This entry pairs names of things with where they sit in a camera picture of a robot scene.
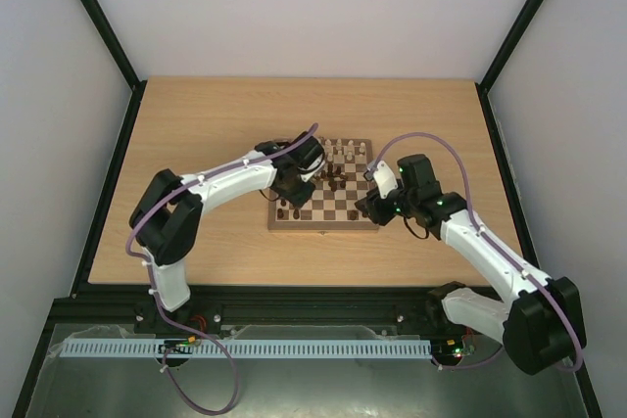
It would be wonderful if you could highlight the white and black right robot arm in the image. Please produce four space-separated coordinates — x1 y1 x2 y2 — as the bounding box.
356 154 587 375

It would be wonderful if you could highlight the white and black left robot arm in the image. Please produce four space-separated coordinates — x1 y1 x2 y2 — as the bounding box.
125 124 325 312

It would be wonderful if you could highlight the wooden chessboard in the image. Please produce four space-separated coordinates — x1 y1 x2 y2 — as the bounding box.
267 136 378 234

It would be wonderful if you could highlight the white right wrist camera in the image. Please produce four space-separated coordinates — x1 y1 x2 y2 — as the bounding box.
364 161 399 199

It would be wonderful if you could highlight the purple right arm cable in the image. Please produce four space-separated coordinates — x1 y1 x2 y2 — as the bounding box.
369 132 587 371

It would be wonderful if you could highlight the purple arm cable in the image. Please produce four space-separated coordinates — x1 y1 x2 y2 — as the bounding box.
369 132 587 371
125 122 320 413

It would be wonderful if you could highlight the black aluminium frame rail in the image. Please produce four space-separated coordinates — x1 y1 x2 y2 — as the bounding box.
48 285 569 336

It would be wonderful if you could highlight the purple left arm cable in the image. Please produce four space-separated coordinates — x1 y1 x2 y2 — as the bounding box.
125 122 320 413

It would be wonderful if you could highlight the light blue slotted cable duct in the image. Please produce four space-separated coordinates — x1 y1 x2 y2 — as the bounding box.
60 339 431 359

